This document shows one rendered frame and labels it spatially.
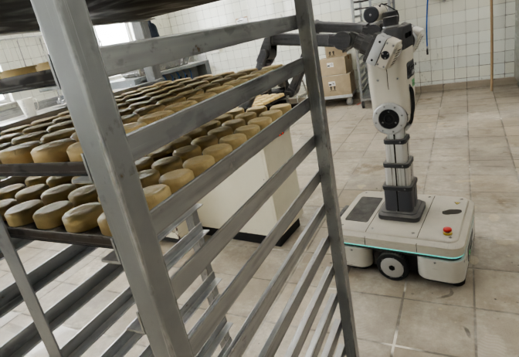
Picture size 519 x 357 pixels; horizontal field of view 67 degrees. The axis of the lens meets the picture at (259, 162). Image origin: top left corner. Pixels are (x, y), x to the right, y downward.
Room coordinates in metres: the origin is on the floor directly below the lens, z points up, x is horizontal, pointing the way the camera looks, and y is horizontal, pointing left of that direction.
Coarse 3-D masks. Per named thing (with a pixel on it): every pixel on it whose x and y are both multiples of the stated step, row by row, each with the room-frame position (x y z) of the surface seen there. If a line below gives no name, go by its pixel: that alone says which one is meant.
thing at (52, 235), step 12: (12, 228) 0.47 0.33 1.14; (24, 228) 0.50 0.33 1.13; (36, 228) 0.49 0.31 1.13; (60, 228) 0.47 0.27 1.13; (96, 228) 0.45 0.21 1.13; (48, 240) 0.44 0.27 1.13; (60, 240) 0.43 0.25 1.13; (72, 240) 0.42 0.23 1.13; (84, 240) 0.41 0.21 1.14; (96, 240) 0.40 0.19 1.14; (108, 240) 0.39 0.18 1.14
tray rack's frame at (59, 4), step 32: (32, 0) 0.35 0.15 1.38; (64, 0) 0.35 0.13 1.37; (64, 32) 0.34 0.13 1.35; (64, 64) 0.35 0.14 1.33; (96, 64) 0.36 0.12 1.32; (64, 96) 0.35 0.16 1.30; (96, 96) 0.35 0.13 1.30; (96, 128) 0.34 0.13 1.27; (96, 160) 0.35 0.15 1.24; (128, 160) 0.36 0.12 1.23; (128, 192) 0.35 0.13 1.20; (0, 224) 0.46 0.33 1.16; (128, 224) 0.34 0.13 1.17; (128, 256) 0.35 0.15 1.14; (160, 256) 0.36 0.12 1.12; (32, 288) 0.46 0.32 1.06; (160, 288) 0.35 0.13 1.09; (160, 320) 0.34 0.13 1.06; (160, 352) 0.35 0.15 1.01; (192, 352) 0.37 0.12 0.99
